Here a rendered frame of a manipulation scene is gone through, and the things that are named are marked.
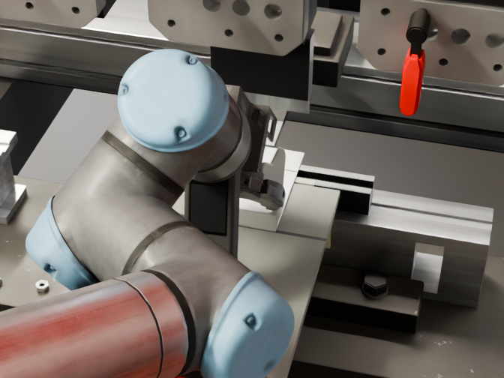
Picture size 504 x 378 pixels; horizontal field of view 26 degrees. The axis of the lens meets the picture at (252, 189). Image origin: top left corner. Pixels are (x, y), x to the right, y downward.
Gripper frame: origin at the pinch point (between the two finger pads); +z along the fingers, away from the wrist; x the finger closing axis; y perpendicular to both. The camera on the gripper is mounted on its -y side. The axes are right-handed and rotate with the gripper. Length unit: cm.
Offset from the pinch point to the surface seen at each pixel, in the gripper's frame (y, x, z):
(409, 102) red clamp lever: 9.4, -15.9, -13.2
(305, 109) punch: 10.1, -4.9, -1.6
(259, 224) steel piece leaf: -2.3, -2.4, -1.8
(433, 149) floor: 44, -12, 170
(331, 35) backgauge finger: 23.7, -3.4, 16.6
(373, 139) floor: 44, 3, 170
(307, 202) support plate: 1.3, -6.3, 2.1
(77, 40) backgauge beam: 20.5, 30.2, 22.5
